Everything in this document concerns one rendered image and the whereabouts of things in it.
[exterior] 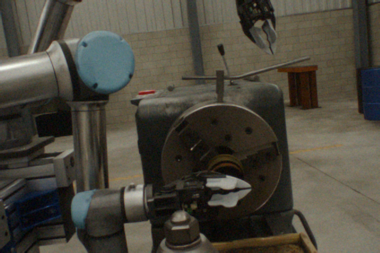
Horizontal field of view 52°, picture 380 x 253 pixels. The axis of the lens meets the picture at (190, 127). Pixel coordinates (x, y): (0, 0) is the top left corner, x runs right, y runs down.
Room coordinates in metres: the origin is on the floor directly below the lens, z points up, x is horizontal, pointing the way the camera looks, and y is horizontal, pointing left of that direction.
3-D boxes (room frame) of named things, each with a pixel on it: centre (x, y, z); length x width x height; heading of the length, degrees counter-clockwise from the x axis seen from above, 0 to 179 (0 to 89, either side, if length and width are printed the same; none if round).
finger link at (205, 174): (0.78, -0.02, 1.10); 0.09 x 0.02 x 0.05; 89
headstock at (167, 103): (1.43, -0.06, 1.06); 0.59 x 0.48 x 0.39; 179
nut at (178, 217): (0.41, 0.02, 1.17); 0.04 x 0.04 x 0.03
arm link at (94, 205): (0.77, 0.20, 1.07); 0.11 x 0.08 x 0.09; 89
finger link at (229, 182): (0.76, -0.06, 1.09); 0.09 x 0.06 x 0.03; 89
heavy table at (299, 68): (9.81, -2.82, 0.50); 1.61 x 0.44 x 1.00; 6
